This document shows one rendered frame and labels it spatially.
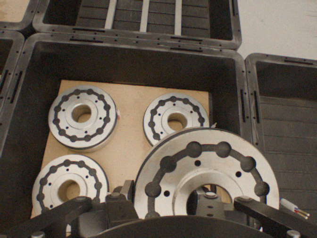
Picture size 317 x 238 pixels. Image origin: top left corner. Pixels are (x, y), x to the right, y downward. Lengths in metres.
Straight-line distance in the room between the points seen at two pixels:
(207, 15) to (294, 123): 0.28
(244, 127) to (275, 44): 0.47
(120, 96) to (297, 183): 0.33
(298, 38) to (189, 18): 0.39
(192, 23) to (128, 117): 0.24
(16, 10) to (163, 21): 0.30
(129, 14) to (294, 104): 0.37
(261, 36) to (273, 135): 0.37
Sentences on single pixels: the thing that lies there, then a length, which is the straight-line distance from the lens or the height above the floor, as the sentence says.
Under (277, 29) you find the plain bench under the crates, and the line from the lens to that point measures 0.77.
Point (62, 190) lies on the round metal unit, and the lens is 0.34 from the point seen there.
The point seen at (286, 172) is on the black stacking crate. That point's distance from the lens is 0.42.
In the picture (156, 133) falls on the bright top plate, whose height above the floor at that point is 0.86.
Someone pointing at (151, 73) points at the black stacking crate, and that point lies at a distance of 0.35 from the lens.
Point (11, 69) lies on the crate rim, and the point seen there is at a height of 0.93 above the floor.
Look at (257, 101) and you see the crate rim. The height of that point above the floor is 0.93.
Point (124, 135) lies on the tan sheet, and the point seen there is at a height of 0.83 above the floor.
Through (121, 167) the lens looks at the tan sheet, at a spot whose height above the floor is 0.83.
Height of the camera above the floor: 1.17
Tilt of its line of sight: 70 degrees down
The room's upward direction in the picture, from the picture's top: 12 degrees clockwise
